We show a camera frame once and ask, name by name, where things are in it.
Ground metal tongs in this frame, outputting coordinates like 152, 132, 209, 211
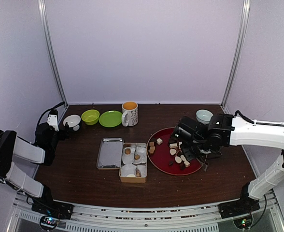
177, 143, 209, 171

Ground bear print tin lid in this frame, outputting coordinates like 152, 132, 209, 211
97, 138, 124, 170

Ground tan round chocolate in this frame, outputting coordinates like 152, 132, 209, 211
125, 148, 131, 155

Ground tan tin box base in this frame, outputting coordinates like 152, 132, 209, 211
119, 143, 147, 184

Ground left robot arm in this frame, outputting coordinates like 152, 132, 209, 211
0, 123, 69, 215

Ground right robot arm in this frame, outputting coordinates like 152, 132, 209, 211
170, 111, 284, 214

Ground white rectangular chocolate block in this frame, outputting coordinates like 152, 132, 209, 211
169, 143, 178, 148

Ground white square chocolate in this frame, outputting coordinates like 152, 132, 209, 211
156, 138, 163, 145

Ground white dark bowl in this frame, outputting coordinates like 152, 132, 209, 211
63, 115, 82, 131

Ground pale blue bowl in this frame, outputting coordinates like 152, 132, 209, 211
196, 109, 213, 124

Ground green bowl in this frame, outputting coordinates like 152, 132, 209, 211
81, 109, 100, 125

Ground green plate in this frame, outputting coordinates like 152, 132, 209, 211
99, 111, 122, 128

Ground red round tray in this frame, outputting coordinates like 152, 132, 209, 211
147, 128, 201, 176

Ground white mug orange inside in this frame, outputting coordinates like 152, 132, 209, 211
121, 101, 139, 127

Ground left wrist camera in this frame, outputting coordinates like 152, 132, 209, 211
47, 109, 59, 131

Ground left black cable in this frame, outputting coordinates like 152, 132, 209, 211
36, 101, 66, 126

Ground black cable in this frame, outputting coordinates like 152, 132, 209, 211
233, 110, 284, 127
36, 101, 66, 126

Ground right black cable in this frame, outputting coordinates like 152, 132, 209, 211
233, 110, 284, 127

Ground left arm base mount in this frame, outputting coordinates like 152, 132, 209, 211
31, 202, 74, 231

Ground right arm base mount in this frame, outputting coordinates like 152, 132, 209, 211
218, 199, 260, 230

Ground front aluminium rail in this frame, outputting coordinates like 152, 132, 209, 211
4, 191, 284, 232

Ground left aluminium corner post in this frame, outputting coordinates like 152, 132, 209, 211
38, 0, 69, 108

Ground aluminium corner post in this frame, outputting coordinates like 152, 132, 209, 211
38, 0, 69, 108
221, 0, 251, 111

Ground right aluminium corner post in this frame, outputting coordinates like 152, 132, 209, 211
221, 0, 251, 111

